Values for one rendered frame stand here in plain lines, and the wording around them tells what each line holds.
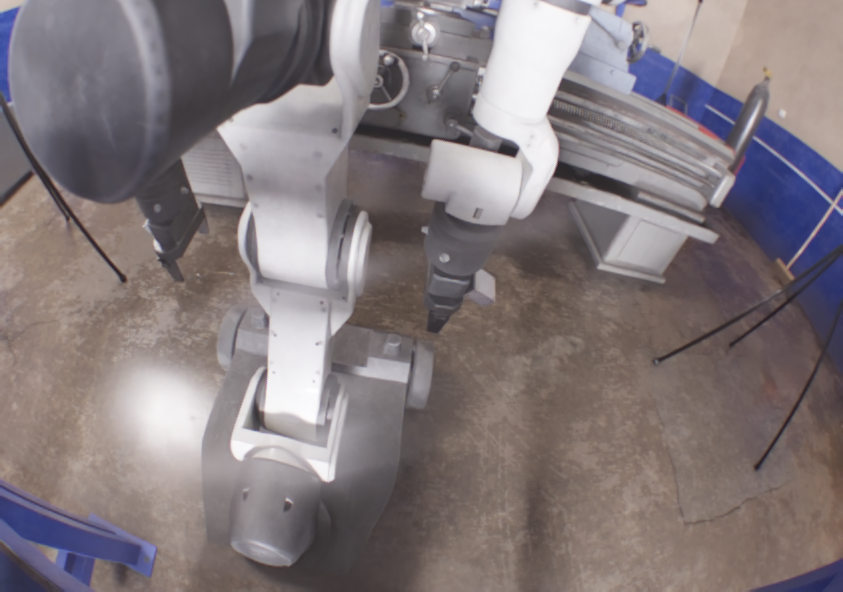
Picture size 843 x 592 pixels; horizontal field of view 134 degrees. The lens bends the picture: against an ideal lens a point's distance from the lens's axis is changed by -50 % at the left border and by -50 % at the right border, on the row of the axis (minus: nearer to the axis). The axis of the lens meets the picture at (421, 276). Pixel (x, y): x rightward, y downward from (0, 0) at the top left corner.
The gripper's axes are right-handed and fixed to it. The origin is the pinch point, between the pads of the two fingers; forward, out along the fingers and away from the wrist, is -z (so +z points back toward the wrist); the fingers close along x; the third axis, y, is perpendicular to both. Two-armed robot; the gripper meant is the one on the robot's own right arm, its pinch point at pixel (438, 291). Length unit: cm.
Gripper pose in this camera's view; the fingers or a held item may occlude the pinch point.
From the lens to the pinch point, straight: 56.9
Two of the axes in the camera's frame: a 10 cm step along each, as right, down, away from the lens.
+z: 1.7, -5.6, -8.1
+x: 1.0, -8.1, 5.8
